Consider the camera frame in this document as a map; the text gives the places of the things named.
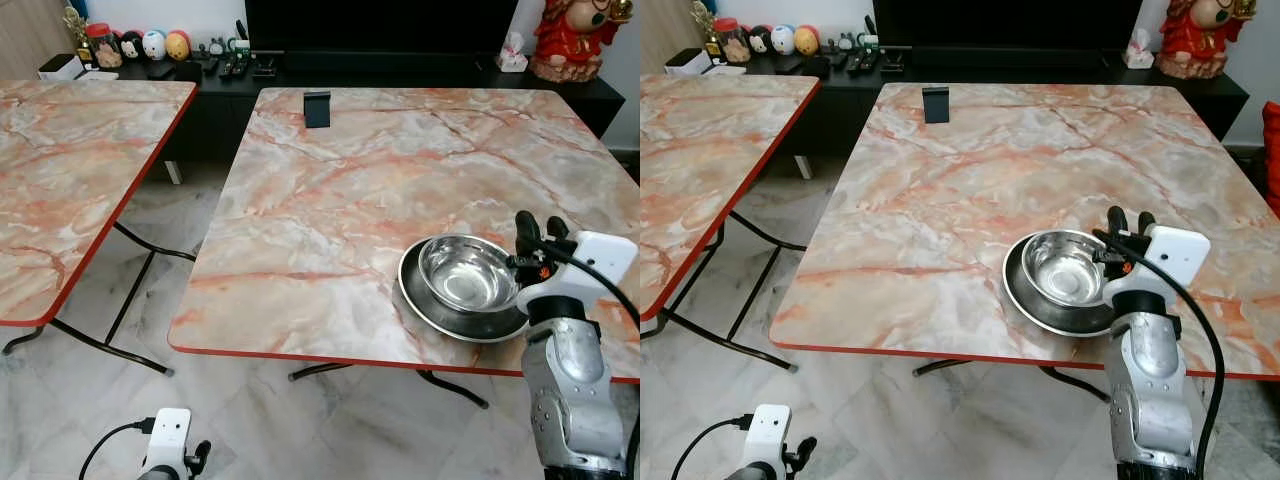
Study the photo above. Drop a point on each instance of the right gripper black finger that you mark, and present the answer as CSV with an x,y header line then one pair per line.
x,y
1117,222
1147,222
557,230
527,230

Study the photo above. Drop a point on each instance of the stainless steel bowl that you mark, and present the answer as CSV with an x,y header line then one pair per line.
x,y
1062,270
465,275

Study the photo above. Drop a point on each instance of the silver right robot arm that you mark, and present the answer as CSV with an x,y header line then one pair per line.
x,y
570,380
1150,390

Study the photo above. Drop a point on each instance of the stainless steel plate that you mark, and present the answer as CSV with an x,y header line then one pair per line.
x,y
1030,310
430,318

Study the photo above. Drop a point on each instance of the red chair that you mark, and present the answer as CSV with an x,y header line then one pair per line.
x,y
1272,160

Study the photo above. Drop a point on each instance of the black metal table legs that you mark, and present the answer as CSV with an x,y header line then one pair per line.
x,y
753,295
450,387
130,295
1075,384

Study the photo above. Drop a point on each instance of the small white pink figurine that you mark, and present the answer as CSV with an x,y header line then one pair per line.
x,y
1138,50
513,55

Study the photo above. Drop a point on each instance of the red figurine statue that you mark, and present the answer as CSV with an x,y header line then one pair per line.
x,y
1195,40
565,40

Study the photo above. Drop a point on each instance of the white box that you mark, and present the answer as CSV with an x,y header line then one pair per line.
x,y
60,67
688,62

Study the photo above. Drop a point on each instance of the black television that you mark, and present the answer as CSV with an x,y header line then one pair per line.
x,y
1000,22
380,25

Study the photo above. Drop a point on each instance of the light wooden cabinet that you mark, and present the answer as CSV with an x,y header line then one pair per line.
x,y
665,25
30,35

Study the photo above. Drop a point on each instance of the red-lidded clear jar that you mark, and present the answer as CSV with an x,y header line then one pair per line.
x,y
103,48
731,44

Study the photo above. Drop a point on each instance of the gold trophy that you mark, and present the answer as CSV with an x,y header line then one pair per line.
x,y
703,20
75,25

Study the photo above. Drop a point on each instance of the black round toy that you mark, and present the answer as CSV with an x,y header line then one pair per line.
x,y
132,47
760,40

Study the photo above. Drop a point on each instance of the white round toy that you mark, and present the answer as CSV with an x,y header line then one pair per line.
x,y
154,45
783,39

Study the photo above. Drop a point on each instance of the green mug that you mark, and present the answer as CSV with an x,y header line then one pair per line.
x,y
867,42
239,48

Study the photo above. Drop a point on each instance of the yellow round toy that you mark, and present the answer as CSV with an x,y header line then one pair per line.
x,y
806,40
177,45

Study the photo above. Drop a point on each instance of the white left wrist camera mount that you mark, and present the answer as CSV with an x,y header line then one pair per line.
x,y
168,432
770,430

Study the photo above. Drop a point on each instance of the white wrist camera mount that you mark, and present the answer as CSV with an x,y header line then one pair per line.
x,y
168,432
1180,255
770,430
605,258

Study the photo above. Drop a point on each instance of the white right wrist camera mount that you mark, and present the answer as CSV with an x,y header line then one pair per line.
x,y
1180,255
605,258

